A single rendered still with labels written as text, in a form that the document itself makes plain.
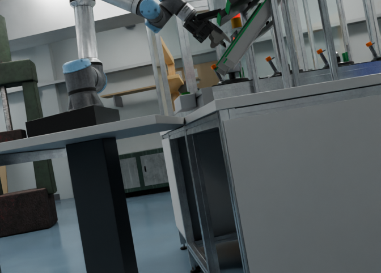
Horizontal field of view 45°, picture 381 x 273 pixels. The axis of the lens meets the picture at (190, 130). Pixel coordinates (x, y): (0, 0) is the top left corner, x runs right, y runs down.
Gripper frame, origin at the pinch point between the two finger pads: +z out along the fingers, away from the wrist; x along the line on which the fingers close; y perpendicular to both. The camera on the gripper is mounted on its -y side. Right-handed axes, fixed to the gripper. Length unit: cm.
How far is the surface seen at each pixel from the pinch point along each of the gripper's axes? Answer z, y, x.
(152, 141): 29, 11, -741
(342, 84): 31, 13, 75
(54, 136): -24, 76, 46
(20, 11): -237, 6, -458
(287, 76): 21, 13, 53
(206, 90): 5.3, 26.5, 16.9
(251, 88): 19.1, 13.8, 16.6
